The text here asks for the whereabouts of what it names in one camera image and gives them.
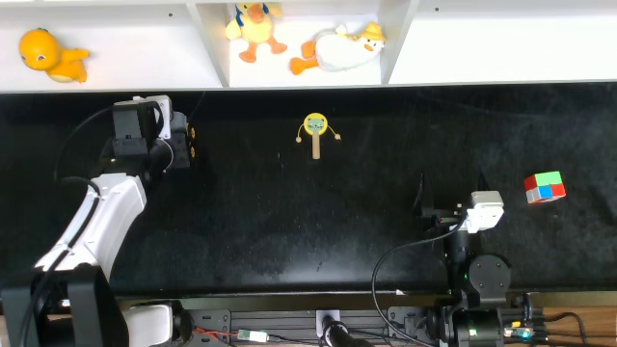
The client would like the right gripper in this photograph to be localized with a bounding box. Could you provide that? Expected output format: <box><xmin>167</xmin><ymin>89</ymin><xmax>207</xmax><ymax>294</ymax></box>
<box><xmin>414</xmin><ymin>170</ymin><xmax>491</xmax><ymax>229</ymax></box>

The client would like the many-coloured puzzle cube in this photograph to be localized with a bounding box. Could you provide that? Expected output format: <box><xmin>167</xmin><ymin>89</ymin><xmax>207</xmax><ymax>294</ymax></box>
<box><xmin>523</xmin><ymin>171</ymin><xmax>568</xmax><ymax>205</ymax></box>

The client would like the yellow rattle drum toy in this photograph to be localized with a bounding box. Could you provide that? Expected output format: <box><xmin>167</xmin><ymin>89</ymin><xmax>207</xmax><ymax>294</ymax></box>
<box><xmin>295</xmin><ymin>112</ymin><xmax>342</xmax><ymax>161</ymax></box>

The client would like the grey and yellow toy truck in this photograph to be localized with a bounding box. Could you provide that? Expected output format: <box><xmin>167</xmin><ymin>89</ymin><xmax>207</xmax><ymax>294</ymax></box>
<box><xmin>185</xmin><ymin>122</ymin><xmax>200</xmax><ymax>163</ymax></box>

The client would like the orange dinosaur toy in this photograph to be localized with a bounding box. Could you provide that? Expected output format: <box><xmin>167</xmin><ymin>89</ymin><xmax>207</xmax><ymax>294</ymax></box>
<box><xmin>17</xmin><ymin>27</ymin><xmax>91</xmax><ymax>85</ymax></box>

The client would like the white shelf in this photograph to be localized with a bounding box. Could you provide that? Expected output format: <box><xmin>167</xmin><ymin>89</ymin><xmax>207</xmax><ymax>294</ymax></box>
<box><xmin>0</xmin><ymin>0</ymin><xmax>617</xmax><ymax>93</ymax></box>

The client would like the white plush duck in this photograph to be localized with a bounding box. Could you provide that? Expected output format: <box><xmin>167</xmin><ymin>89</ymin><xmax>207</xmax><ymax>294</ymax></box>
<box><xmin>288</xmin><ymin>21</ymin><xmax>388</xmax><ymax>76</ymax></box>

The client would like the yellow plush duck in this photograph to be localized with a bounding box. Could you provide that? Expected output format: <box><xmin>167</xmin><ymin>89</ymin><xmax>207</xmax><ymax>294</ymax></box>
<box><xmin>225</xmin><ymin>2</ymin><xmax>289</xmax><ymax>65</ymax></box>

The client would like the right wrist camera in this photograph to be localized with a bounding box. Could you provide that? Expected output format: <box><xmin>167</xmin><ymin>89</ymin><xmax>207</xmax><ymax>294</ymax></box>
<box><xmin>464</xmin><ymin>190</ymin><xmax>506</xmax><ymax>235</ymax></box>

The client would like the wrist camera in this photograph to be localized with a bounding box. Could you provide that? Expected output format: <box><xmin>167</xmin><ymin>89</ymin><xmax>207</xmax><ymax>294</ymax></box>
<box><xmin>115</xmin><ymin>93</ymin><xmax>174</xmax><ymax>142</ymax></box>
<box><xmin>464</xmin><ymin>190</ymin><xmax>506</xmax><ymax>235</ymax></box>

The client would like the black cable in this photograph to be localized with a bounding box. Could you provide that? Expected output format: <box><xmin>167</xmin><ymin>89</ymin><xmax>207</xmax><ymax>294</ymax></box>
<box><xmin>28</xmin><ymin>104</ymin><xmax>117</xmax><ymax>338</ymax></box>
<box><xmin>370</xmin><ymin>211</ymin><xmax>468</xmax><ymax>347</ymax></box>

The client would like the mounting rail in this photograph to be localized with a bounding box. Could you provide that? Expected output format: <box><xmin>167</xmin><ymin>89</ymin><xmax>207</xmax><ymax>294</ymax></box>
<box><xmin>163</xmin><ymin>299</ymin><xmax>587</xmax><ymax>347</ymax></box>

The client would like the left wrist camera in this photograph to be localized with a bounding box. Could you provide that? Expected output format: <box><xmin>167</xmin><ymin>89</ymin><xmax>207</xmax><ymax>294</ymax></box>
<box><xmin>115</xmin><ymin>93</ymin><xmax>174</xmax><ymax>142</ymax></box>

